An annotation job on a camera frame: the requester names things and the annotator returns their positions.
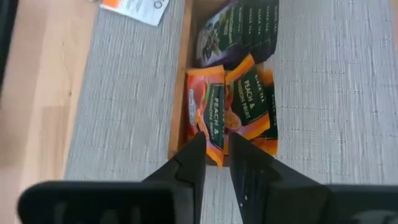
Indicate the white orange Tazo tea packet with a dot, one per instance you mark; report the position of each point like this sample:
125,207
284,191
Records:
140,9

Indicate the wooden tea box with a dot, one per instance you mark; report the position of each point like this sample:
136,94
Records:
181,93

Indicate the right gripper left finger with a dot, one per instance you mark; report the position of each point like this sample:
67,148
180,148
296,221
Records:
186,186

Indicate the dark blackcurrant tea packet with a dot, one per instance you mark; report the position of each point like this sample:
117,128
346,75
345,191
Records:
250,31
214,37
267,31
275,25
259,31

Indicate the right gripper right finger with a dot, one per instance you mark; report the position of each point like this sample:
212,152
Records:
264,193

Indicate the orange peach tea packet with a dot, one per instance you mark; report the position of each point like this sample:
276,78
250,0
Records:
248,102
205,102
272,105

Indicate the grey woven placemat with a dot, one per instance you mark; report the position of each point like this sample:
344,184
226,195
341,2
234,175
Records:
124,93

